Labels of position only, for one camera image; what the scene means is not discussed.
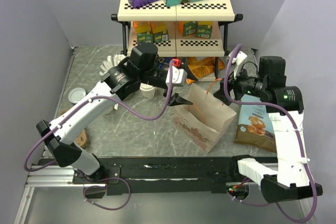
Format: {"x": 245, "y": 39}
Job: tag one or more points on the green orange box far left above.
{"x": 143, "y": 31}

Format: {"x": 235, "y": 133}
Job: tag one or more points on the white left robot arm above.
{"x": 141, "y": 67}

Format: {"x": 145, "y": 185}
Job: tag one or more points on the white plastic cup lid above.
{"x": 146, "y": 87}

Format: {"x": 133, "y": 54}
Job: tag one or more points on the green orange box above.
{"x": 159, "y": 31}
{"x": 186, "y": 27}
{"x": 143, "y": 31}
{"x": 204, "y": 29}

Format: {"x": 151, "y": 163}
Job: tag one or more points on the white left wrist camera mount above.
{"x": 178, "y": 74}

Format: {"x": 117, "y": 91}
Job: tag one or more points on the brown chips bag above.
{"x": 255, "y": 128}

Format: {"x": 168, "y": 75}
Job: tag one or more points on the stack of white paper cups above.
{"x": 110, "y": 110}

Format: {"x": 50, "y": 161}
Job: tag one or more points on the orange snack bag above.
{"x": 201, "y": 68}

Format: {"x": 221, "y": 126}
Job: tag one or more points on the green orange box far right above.
{"x": 204, "y": 29}

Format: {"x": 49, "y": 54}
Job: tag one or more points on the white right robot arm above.
{"x": 284, "y": 106}

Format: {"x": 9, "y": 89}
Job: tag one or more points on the bundle of wrapped white straws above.
{"x": 111, "y": 61}

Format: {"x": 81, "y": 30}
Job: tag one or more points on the paper takeout bag orange handles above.
{"x": 206, "y": 120}

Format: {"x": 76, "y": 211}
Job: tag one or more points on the stack of white lids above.
{"x": 76, "y": 94}

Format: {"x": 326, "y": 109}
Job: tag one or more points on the brown cardboard cup carrier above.
{"x": 82, "y": 139}

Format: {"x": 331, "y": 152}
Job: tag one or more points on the cream two-tier shelf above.
{"x": 218, "y": 11}

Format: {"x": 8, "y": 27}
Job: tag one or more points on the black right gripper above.
{"x": 233, "y": 83}

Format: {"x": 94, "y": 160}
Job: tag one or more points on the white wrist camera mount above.
{"x": 178, "y": 74}
{"x": 237, "y": 63}

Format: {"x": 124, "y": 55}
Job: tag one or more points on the white paper coffee cup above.
{"x": 148, "y": 93}

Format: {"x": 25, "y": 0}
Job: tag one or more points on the blue snack bag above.
{"x": 164, "y": 63}

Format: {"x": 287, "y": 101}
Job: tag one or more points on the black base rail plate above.
{"x": 148, "y": 175}

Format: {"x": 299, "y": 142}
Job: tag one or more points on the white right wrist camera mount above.
{"x": 237, "y": 63}

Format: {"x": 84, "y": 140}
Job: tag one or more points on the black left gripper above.
{"x": 177, "y": 99}

